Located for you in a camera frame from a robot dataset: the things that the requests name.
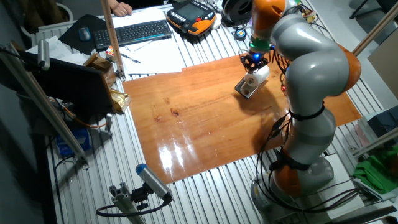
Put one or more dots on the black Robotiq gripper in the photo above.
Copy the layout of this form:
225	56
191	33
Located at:
256	59

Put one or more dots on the white paper roll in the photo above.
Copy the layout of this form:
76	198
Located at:
256	77

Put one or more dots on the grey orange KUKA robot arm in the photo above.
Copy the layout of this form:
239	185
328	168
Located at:
317	71

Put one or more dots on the bystander bare hand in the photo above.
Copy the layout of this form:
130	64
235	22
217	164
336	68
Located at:
122	8

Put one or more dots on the green flange adapter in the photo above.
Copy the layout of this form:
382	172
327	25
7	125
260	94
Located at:
259	45

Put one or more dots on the small round black tape measure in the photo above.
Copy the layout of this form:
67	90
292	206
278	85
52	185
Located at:
240	34

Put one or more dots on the black round spool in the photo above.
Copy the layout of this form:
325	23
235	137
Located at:
236	11

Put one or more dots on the small white rounded object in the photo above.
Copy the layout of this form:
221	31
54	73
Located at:
217	21

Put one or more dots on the crumpled golden object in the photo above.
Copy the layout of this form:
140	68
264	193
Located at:
310	15

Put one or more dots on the black orange teach pendant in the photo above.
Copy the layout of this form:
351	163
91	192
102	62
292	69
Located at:
189	14

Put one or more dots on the glossy wooden board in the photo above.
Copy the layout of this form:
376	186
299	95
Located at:
192	124

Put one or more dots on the large printed paper sheet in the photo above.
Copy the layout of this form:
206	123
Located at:
155	59

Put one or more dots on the dark pen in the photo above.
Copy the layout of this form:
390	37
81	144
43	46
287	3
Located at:
130	58

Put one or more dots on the black computer keyboard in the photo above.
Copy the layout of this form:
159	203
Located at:
133	32

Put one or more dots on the beige cardboard panel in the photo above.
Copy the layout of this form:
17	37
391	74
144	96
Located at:
385	68

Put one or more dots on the golden foil bag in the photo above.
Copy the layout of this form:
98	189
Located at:
120	100

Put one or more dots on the dark blue box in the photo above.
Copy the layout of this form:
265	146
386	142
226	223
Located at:
384	121

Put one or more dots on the colourful puzzle cube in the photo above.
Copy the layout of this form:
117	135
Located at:
110	53

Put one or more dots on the small wooden box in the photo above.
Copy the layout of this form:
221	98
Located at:
101	65

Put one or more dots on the green cloth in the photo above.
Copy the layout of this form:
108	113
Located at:
376	174

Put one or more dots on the black mouse pad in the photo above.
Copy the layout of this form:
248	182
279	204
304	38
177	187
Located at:
93	23

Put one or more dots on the grey blue computer mouse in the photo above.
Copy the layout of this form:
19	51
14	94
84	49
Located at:
84	33

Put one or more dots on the black flat panel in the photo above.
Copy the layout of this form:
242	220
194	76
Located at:
68	84

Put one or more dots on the white rimmed bin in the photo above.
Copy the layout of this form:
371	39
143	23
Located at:
67	9

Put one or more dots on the blue package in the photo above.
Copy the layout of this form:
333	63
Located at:
73	143

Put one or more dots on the white paper sheet stack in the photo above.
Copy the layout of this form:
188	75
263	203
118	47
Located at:
53	48

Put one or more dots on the long aluminium profile beam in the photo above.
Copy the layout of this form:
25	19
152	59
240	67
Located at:
40	102

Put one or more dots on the diagonal brown frame beam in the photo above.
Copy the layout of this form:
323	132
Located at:
373	31

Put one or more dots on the short aluminium frame beam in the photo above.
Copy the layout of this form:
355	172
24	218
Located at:
376	141

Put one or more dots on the brown frame post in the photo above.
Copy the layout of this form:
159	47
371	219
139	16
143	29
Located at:
112	37

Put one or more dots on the silver camera with blue cap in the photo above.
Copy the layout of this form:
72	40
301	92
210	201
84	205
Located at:
152	180

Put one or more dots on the short aluminium profile mount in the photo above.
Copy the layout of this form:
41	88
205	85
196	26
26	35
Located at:
124	202

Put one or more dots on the plain silver camera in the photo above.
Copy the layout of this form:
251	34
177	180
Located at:
43	54

